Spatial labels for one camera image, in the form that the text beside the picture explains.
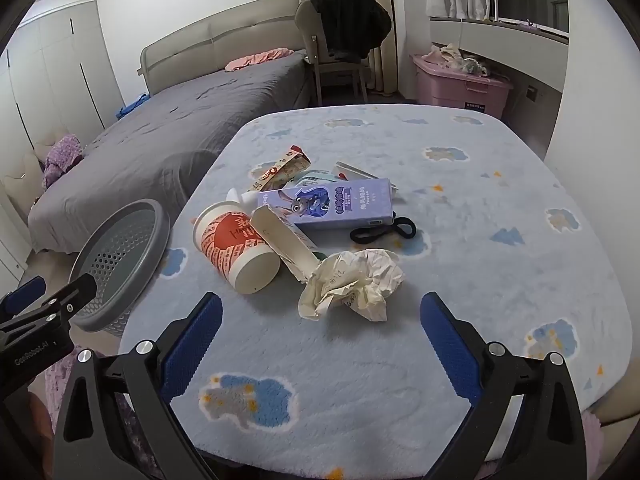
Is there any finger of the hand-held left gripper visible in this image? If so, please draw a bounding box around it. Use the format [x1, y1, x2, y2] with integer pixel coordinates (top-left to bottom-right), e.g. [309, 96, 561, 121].
[0, 276, 47, 312]
[0, 272, 98, 335]

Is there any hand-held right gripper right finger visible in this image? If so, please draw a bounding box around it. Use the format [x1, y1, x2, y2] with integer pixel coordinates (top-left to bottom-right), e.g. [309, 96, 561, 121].
[419, 291, 588, 480]

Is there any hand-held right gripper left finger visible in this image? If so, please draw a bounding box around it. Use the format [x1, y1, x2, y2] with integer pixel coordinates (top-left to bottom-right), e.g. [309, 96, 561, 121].
[52, 291, 224, 480]

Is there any grey perforated waste basket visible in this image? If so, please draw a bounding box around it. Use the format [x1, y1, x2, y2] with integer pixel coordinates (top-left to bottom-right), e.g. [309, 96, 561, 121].
[67, 199, 172, 337]

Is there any purple toothpaste box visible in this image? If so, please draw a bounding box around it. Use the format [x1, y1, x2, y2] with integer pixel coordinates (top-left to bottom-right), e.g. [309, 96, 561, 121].
[256, 178, 396, 231]

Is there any red and white paper cup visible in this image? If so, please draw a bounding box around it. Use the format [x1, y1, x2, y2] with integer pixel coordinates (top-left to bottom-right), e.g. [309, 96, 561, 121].
[192, 201, 281, 295]

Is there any beige armchair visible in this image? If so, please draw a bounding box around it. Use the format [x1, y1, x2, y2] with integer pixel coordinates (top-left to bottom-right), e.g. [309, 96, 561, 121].
[0, 130, 66, 213]

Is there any crumpled white paper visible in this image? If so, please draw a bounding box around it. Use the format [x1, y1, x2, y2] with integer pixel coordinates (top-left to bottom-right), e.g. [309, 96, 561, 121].
[298, 248, 405, 322]

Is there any open white carton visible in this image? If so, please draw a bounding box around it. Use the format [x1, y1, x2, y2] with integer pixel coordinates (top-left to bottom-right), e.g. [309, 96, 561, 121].
[250, 205, 321, 283]

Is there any purple knitted blanket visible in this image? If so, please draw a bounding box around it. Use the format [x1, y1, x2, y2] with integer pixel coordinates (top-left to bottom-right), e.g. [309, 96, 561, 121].
[42, 134, 85, 190]

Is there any small white bottle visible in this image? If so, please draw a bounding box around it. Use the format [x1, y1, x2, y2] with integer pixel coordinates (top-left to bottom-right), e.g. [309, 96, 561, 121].
[226, 187, 261, 211]

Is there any red and beige snack wrapper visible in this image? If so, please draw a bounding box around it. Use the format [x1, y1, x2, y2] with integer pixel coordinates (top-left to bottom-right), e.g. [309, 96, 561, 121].
[248, 145, 312, 193]

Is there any flat white box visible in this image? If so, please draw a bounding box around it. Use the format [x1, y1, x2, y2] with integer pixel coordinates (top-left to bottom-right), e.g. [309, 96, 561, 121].
[334, 161, 398, 201]

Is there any blue cloth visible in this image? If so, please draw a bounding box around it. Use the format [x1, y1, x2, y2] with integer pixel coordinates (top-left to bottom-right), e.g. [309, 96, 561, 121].
[117, 92, 151, 120]

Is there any grey bed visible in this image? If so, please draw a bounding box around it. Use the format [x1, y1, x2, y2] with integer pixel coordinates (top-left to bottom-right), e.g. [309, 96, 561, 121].
[27, 50, 308, 253]

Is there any white wardrobe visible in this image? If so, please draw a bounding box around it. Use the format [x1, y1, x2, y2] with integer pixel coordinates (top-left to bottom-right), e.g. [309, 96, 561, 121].
[0, 0, 126, 161]

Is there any pink storage box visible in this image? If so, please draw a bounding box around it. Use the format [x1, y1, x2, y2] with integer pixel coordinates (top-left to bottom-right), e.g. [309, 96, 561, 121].
[411, 52, 515, 120]

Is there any pile of light clothes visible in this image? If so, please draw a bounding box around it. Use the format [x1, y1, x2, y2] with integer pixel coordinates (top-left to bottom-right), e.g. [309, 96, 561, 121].
[430, 42, 506, 78]

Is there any pink cloth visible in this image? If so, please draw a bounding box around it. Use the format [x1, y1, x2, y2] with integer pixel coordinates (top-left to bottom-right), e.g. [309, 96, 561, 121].
[225, 48, 293, 72]

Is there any beige headboard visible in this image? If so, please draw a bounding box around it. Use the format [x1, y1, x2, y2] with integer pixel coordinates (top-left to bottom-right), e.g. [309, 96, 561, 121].
[137, 0, 311, 96]

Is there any beige wooden chair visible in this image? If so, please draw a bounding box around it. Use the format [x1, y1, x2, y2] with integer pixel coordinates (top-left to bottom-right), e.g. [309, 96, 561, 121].
[295, 0, 373, 106]

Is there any black jacket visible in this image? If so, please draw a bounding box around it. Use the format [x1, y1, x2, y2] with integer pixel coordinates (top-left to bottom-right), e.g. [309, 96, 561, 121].
[310, 0, 393, 63]

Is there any black hair tie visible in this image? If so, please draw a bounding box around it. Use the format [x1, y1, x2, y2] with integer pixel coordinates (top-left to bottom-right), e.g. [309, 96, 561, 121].
[349, 216, 418, 243]

